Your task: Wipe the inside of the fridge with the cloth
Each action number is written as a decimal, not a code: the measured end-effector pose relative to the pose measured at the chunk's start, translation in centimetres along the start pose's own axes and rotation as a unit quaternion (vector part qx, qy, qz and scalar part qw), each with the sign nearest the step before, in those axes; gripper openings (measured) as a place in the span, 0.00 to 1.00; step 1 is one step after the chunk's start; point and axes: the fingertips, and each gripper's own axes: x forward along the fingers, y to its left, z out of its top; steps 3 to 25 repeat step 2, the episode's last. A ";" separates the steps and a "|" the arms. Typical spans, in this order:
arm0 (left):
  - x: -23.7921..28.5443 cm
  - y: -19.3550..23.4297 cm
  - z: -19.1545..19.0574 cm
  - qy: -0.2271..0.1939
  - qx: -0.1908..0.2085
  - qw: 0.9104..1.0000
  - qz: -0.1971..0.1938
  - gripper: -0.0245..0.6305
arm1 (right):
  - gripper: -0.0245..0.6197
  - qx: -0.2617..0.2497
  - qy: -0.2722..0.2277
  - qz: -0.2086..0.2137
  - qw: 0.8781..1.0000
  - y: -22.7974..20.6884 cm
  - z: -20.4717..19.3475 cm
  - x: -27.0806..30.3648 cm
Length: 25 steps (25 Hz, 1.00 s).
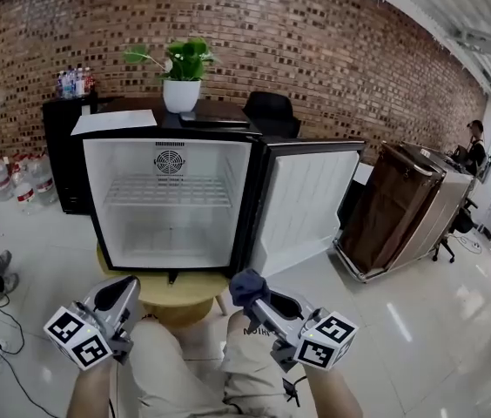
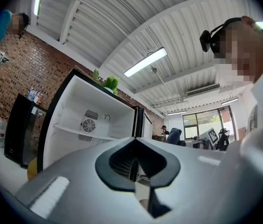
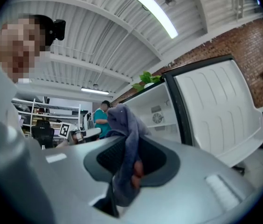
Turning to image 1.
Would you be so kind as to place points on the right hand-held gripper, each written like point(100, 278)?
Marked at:
point(324, 340)

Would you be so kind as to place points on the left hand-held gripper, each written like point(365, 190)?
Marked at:
point(78, 338)

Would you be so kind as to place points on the dark blue cleaning cloth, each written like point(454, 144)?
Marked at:
point(247, 290)

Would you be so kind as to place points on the black mini fridge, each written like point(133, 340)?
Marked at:
point(306, 207)

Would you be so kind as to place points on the person's right forearm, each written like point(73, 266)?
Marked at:
point(332, 394)

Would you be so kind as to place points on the person's left forearm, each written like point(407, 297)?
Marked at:
point(91, 390)

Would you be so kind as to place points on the round yellow wooden table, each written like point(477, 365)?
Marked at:
point(171, 294)

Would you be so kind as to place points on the person's beige trousers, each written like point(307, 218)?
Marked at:
point(176, 372)

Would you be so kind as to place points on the white power strip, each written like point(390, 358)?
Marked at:
point(2, 347)

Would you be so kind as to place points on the cluster of large water jugs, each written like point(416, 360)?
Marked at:
point(23, 185)

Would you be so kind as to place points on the round white fan grille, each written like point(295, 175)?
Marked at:
point(169, 161)

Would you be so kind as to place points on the white-topped black desk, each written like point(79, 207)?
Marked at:
point(361, 174)

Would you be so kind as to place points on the brown wood-grain metal cabinet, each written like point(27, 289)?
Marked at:
point(402, 207)

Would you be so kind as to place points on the black glass-door cooler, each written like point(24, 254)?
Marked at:
point(62, 146)

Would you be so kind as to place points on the white paper sheet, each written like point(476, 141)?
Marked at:
point(115, 122)

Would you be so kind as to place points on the black office chair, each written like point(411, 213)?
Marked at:
point(461, 224)

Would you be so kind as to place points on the black padded chair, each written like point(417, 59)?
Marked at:
point(271, 111)

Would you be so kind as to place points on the black flat tray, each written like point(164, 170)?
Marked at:
point(215, 119)

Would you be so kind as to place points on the green plant in white pot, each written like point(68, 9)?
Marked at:
point(181, 94)

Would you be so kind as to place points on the row of small drink bottles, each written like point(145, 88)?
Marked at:
point(76, 83)

